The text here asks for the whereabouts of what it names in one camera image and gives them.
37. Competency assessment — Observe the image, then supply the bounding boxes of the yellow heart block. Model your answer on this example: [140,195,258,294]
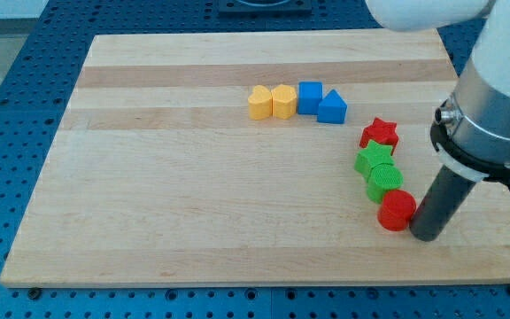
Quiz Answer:
[248,85,273,121]

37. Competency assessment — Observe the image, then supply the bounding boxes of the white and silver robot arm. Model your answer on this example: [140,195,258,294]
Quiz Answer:
[366,0,510,241]

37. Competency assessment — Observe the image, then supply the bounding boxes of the green star block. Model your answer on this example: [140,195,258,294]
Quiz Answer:
[354,140,395,182]

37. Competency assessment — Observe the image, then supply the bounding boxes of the red cylinder block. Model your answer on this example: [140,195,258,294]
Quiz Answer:
[377,190,416,231]

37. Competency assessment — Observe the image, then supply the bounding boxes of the blue cube block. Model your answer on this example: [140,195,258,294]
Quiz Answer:
[297,82,323,115]

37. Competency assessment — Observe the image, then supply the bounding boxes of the yellow hexagon block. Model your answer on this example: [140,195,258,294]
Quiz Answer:
[271,84,298,120]

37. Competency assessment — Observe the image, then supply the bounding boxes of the wooden board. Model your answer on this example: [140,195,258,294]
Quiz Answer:
[0,28,510,288]

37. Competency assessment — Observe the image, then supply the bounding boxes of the green cylinder block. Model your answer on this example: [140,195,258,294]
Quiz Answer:
[366,164,404,204]

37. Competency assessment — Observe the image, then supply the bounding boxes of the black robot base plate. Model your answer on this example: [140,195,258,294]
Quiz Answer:
[216,0,312,15]

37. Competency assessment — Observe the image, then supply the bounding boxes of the blue triangle block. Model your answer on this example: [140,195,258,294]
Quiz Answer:
[317,89,347,124]

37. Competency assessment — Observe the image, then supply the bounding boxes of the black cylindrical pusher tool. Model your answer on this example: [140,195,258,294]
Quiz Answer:
[409,166,475,242]

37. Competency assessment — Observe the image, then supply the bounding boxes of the red star block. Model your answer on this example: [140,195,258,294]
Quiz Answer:
[359,117,399,154]

